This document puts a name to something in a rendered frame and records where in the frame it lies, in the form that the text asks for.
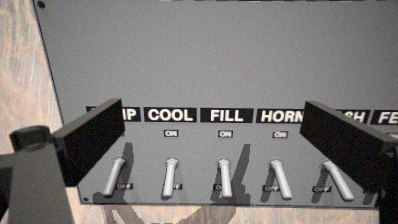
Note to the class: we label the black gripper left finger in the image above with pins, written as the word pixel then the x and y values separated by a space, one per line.
pixel 44 164

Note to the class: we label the black switch console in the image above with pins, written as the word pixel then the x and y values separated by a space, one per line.
pixel 213 92

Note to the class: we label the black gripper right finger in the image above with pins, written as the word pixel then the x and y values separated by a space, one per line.
pixel 368 156

